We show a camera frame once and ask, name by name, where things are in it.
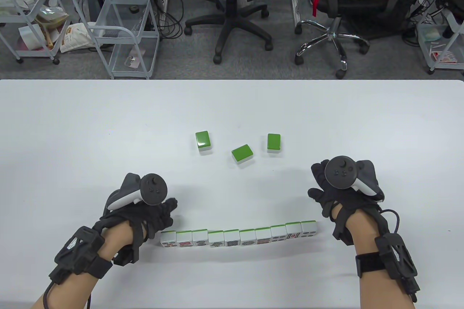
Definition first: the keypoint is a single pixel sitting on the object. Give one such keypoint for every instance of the person's right hand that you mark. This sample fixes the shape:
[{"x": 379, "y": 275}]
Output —
[{"x": 340, "y": 202}]

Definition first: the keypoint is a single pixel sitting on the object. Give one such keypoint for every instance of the small clear packet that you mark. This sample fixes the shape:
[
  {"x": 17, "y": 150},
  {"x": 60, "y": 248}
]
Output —
[{"x": 132, "y": 61}]

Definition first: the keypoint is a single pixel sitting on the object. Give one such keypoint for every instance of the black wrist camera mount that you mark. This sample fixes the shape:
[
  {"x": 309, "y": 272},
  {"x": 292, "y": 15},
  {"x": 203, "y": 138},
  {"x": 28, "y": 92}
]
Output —
[
  {"x": 78, "y": 247},
  {"x": 397, "y": 254}
]

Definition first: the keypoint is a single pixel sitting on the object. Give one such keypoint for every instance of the white metal cart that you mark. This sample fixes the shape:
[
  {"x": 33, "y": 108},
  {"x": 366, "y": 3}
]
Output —
[
  {"x": 14, "y": 18},
  {"x": 446, "y": 66},
  {"x": 146, "y": 59}
]

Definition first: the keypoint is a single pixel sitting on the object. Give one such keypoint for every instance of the red white box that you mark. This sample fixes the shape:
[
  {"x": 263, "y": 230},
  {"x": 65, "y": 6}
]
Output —
[{"x": 444, "y": 57}]

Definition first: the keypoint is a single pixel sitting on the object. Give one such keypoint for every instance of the black white handheld controller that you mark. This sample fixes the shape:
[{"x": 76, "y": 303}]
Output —
[
  {"x": 340, "y": 172},
  {"x": 154, "y": 188}
]

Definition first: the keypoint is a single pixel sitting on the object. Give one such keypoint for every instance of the person's left hand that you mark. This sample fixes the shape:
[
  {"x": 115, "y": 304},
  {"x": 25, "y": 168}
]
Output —
[{"x": 152, "y": 216}]

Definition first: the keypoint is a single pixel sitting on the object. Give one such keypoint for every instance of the printed paper bag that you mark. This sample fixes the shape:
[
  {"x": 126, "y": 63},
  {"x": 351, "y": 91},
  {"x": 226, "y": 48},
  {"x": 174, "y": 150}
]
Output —
[{"x": 76, "y": 37}]

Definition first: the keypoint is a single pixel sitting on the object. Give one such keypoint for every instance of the person's left forearm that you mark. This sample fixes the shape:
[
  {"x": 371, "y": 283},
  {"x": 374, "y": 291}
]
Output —
[{"x": 72, "y": 287}]

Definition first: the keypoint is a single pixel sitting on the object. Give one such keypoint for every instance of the black glove wrist module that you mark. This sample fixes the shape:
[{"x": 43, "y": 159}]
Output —
[
  {"x": 343, "y": 236},
  {"x": 127, "y": 256}
]

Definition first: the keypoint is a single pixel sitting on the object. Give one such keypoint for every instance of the white pink flat box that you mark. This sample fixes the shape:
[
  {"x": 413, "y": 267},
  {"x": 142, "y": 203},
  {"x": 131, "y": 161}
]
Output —
[{"x": 29, "y": 39}]

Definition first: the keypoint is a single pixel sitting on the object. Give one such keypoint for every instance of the pale teal cloth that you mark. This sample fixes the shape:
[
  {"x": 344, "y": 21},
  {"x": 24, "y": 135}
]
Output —
[{"x": 431, "y": 34}]

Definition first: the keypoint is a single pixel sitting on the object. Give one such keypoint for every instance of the clear plastic bag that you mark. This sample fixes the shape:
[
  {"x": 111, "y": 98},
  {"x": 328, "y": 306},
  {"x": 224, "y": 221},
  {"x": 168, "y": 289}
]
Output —
[{"x": 50, "y": 15}]

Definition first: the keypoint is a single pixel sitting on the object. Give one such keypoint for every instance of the white power strip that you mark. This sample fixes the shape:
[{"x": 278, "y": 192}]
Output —
[{"x": 165, "y": 3}]

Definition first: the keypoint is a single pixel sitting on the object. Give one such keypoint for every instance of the row of mahjong tiles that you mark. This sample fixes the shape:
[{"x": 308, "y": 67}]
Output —
[{"x": 232, "y": 238}]

